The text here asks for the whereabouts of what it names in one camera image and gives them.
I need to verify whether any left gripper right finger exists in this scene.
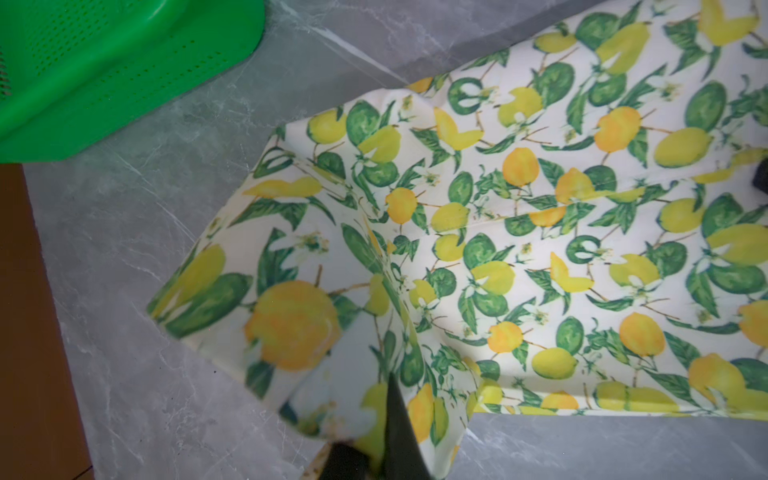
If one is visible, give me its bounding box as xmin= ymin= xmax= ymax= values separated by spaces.
xmin=383 ymin=373 xmax=430 ymax=480

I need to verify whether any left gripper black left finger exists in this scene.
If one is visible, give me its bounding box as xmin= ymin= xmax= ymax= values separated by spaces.
xmin=318 ymin=443 xmax=369 ymax=480

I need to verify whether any yellow green patterned skirt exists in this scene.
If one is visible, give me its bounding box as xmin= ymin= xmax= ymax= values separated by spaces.
xmin=147 ymin=1 xmax=767 ymax=479

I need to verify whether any green plastic basket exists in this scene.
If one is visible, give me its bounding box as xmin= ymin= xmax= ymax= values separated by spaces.
xmin=1 ymin=0 xmax=266 ymax=164

